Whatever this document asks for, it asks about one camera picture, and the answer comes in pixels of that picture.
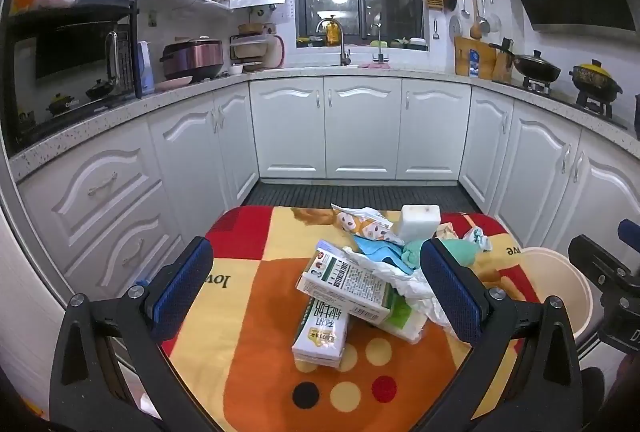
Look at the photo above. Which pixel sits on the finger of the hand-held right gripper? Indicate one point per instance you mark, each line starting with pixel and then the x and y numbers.
pixel 597 264
pixel 631 237

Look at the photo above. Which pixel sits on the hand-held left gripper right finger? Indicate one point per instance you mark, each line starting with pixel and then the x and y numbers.
pixel 450 292

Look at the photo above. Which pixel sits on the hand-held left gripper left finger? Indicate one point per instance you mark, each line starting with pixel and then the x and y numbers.
pixel 182 292

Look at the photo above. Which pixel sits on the white tissue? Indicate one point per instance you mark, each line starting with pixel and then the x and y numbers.
pixel 410 284

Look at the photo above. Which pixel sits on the cream plastic bin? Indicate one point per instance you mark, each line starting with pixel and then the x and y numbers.
pixel 555 282

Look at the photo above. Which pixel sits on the green white tissue pack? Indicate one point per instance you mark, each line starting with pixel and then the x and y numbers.
pixel 407 324

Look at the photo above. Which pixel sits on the green print plastic bag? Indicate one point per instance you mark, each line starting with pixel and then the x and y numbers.
pixel 477 239

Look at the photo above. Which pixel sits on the red label white carton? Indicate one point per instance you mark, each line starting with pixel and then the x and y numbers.
pixel 345 282

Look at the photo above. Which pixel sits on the green print white carton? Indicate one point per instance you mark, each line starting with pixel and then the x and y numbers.
pixel 320 337

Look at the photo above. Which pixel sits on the teal cloth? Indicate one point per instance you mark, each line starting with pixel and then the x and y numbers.
pixel 457 252

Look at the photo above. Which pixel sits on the crumpled yellowish paper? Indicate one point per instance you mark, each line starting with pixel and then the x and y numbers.
pixel 446 229

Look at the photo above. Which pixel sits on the white foam block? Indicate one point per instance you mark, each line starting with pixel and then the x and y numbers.
pixel 417 223

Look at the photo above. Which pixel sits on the printed blanket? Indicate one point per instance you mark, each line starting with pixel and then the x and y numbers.
pixel 260 312

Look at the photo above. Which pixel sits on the blue cloth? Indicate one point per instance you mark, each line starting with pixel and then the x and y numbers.
pixel 380 252

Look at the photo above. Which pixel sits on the patterned plastic wrapper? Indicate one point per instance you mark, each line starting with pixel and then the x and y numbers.
pixel 367 224

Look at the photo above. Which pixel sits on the dark ribbed floor mat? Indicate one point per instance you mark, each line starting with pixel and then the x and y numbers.
pixel 360 194

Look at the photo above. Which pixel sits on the gas stove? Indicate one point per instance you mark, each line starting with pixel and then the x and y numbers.
pixel 590 106

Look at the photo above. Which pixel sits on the yellow lid clay pot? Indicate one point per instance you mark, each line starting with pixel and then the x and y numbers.
pixel 597 81

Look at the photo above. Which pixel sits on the row of white cabinet doors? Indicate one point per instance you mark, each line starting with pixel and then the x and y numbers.
pixel 362 131

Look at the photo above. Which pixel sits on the black wok with lid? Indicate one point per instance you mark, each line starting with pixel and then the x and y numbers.
pixel 537 66

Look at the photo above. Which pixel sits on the pink plate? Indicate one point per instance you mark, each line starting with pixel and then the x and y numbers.
pixel 172 84

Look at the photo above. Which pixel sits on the wooden knife block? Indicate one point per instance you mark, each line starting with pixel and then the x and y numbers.
pixel 502 66

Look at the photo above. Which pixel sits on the small white bowl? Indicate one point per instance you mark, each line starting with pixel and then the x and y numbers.
pixel 236 69

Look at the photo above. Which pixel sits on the blue packet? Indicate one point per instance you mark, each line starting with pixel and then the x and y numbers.
pixel 474 64

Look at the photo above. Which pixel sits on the maroon rice cooker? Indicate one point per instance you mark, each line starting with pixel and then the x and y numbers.
pixel 192 59

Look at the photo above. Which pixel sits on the wooden cutting board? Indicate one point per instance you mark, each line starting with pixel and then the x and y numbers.
pixel 462 56

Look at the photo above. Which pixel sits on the pink cloth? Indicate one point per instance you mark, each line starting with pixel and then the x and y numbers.
pixel 374 66

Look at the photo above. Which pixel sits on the small metal tap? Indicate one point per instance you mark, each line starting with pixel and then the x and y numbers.
pixel 380 54

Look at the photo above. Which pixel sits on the dish rack with beige tray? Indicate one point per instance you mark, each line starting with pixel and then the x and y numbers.
pixel 257 51

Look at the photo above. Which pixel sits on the white strainer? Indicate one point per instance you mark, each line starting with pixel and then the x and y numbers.
pixel 494 22

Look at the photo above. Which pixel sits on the black oven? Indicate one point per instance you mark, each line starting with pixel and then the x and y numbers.
pixel 60 66

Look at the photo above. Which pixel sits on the wooden spatula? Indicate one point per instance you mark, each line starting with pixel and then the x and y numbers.
pixel 476 30

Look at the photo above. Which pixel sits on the metal peeler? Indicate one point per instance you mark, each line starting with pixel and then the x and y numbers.
pixel 436 31

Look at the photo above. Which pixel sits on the metal faucet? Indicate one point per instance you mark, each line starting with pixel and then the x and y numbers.
pixel 344 49

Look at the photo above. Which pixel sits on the hanging round lid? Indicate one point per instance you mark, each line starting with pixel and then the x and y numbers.
pixel 454 26

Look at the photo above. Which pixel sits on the metal ladle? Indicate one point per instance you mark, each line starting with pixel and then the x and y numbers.
pixel 464 9

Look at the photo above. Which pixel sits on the yellow oil bottle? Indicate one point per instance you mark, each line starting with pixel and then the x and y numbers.
pixel 333 33

